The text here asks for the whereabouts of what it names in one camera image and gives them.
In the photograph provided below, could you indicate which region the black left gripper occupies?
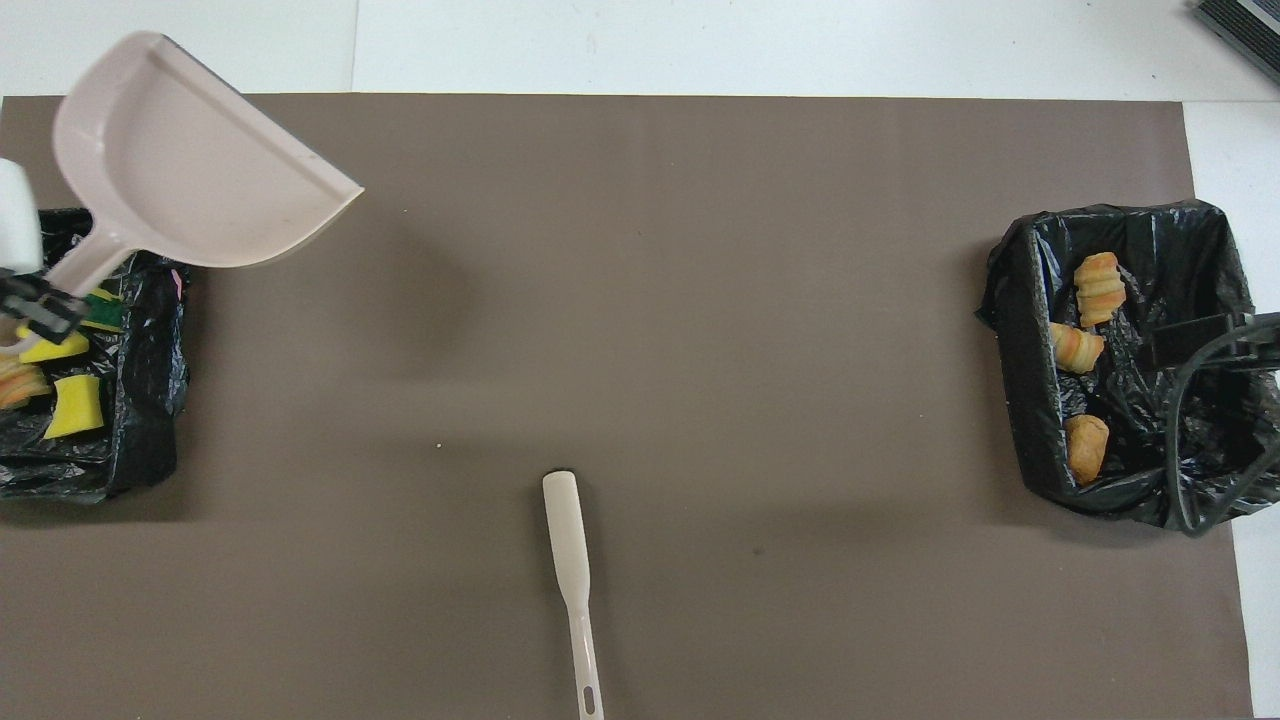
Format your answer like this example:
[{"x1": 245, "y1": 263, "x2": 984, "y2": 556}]
[{"x1": 0, "y1": 272, "x2": 89, "y2": 343}]

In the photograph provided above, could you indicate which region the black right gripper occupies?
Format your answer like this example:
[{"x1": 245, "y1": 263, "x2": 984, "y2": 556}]
[{"x1": 1146, "y1": 312, "x2": 1280, "y2": 371}]

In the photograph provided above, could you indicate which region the notched yellow sponge piece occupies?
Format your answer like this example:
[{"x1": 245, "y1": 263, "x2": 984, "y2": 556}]
[{"x1": 16, "y1": 325, "x2": 92, "y2": 365}]

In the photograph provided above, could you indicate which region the green and yellow sponge piece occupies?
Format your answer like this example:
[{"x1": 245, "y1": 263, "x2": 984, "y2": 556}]
[{"x1": 78, "y1": 288, "x2": 127, "y2": 334}]

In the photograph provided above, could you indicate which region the cut orange striped croissant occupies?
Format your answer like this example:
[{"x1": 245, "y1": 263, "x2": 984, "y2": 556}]
[{"x1": 0, "y1": 360, "x2": 51, "y2": 411}]

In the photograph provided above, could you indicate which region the small yellow sponge piece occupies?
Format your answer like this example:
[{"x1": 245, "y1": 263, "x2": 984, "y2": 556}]
[{"x1": 43, "y1": 374, "x2": 106, "y2": 441}]

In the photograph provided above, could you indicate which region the long pale croissant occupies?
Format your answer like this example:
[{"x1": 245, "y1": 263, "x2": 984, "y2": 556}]
[{"x1": 1073, "y1": 252, "x2": 1127, "y2": 328}]

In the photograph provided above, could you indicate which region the small striped croissant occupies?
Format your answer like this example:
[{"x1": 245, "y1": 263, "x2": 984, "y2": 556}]
[{"x1": 1048, "y1": 322, "x2": 1106, "y2": 374}]

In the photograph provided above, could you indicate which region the brown bread roll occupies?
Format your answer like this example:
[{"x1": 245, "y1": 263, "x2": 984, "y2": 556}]
[{"x1": 1065, "y1": 414, "x2": 1111, "y2": 486}]

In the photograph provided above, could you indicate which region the beige plastic dustpan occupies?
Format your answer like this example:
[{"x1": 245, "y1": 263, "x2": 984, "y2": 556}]
[{"x1": 0, "y1": 30, "x2": 365, "y2": 361}]

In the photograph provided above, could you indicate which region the beige brush with black bristles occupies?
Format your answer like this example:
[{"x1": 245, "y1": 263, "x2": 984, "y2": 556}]
[{"x1": 542, "y1": 470, "x2": 607, "y2": 720}]

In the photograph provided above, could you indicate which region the open bin with black bag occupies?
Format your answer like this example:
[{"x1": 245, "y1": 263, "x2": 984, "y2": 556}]
[{"x1": 977, "y1": 200, "x2": 1280, "y2": 531}]

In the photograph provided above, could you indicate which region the bin covered by black bag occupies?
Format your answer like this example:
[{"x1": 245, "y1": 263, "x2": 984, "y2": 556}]
[{"x1": 0, "y1": 207, "x2": 191, "y2": 504}]

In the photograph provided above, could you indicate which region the dark grey ribbed panel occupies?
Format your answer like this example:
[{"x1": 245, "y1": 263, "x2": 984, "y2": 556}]
[{"x1": 1195, "y1": 0, "x2": 1280, "y2": 81}]

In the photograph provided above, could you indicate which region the brown table mat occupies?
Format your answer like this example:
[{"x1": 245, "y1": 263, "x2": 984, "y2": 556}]
[{"x1": 0, "y1": 95, "x2": 1256, "y2": 720}]

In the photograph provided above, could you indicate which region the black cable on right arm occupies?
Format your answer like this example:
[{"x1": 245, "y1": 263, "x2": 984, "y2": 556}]
[{"x1": 1165, "y1": 320, "x2": 1280, "y2": 538}]

